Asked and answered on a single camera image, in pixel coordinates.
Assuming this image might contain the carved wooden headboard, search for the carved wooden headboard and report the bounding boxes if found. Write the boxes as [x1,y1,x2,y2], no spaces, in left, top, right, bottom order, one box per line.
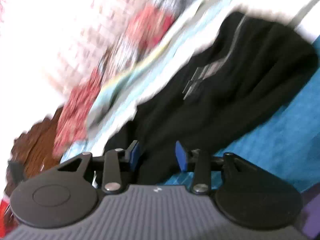
[5,107,66,193]

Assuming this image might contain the purple cloth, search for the purple cloth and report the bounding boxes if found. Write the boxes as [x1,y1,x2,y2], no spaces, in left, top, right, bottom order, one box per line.
[301,192,320,239]

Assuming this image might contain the black pants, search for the black pants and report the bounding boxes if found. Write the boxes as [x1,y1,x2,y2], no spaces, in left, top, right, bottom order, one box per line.
[105,11,319,181]

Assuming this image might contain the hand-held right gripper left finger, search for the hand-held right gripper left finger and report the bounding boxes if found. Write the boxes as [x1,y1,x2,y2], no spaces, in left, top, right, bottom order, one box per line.
[57,140,140,194]

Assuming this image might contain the red floral cloth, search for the red floral cloth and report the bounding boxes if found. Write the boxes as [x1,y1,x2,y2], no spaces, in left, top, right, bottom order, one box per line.
[54,5,175,157]

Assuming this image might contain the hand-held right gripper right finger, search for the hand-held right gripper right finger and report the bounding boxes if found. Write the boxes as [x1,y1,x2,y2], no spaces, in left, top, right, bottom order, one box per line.
[175,140,253,194]

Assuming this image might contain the light blue striped blanket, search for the light blue striped blanket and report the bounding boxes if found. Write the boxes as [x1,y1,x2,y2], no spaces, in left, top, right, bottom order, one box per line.
[61,0,253,162]

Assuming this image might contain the teal bed sheet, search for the teal bed sheet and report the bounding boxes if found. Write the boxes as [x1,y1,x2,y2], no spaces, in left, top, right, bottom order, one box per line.
[162,73,320,196]

